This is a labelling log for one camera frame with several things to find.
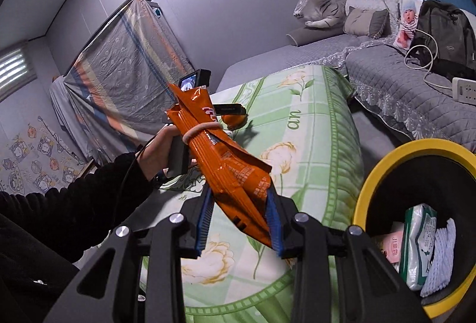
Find person's black clothing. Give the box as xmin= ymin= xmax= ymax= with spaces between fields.
xmin=0 ymin=213 xmax=93 ymax=323

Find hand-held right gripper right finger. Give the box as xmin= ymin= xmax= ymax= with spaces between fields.
xmin=265 ymin=186 xmax=432 ymax=323

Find small orange pepper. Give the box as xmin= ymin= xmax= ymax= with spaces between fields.
xmin=219 ymin=114 xmax=249 ymax=129

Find grey bolster cushion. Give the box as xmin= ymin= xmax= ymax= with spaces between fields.
xmin=286 ymin=26 xmax=345 ymax=46

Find white cable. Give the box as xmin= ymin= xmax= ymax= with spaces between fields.
xmin=403 ymin=29 xmax=454 ymax=89

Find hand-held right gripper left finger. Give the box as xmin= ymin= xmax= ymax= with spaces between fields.
xmin=44 ymin=184 xmax=216 ymax=323

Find dark olive backpack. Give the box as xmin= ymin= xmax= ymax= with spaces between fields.
xmin=409 ymin=0 xmax=476 ymax=71

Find person's left forearm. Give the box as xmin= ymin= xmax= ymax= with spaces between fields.
xmin=0 ymin=152 xmax=155 ymax=264

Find white green tissue pack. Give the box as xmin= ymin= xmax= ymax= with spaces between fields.
xmin=400 ymin=203 xmax=437 ymax=291

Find window blind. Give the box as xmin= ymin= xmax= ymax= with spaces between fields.
xmin=0 ymin=41 xmax=38 ymax=102

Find grey quilted sofa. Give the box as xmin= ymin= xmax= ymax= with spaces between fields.
xmin=216 ymin=0 xmax=476 ymax=154

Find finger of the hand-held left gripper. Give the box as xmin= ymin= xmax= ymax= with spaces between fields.
xmin=214 ymin=104 xmax=247 ymax=115

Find baby photo pillow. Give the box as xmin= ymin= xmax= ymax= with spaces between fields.
xmin=393 ymin=0 xmax=425 ymax=49

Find orange snack bag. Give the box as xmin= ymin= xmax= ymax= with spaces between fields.
xmin=165 ymin=82 xmax=274 ymax=249

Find white pillow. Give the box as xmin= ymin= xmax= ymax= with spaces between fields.
xmin=459 ymin=8 xmax=476 ymax=30

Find white power strip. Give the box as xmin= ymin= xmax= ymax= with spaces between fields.
xmin=452 ymin=77 xmax=476 ymax=104

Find grey hanging cloth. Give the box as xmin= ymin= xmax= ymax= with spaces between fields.
xmin=49 ymin=77 xmax=97 ymax=164

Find yellow rimmed black bin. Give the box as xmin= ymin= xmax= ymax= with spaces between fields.
xmin=353 ymin=139 xmax=476 ymax=320

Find white foam net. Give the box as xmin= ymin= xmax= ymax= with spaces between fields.
xmin=420 ymin=218 xmax=457 ymax=297

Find striped cloth covered wardrobe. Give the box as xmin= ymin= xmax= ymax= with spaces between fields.
xmin=63 ymin=0 xmax=196 ymax=164

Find white tiger plush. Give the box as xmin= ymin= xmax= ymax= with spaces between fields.
xmin=293 ymin=0 xmax=348 ymax=29

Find person's left hand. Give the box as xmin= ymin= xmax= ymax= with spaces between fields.
xmin=138 ymin=126 xmax=199 ymax=182

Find pink tissue pack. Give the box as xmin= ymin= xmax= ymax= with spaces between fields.
xmin=374 ymin=222 xmax=406 ymax=273

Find cartoon wall stickers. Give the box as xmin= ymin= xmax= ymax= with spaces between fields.
xmin=0 ymin=117 xmax=90 ymax=193

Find dark grey pillow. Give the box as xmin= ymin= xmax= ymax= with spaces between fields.
xmin=362 ymin=9 xmax=390 ymax=40

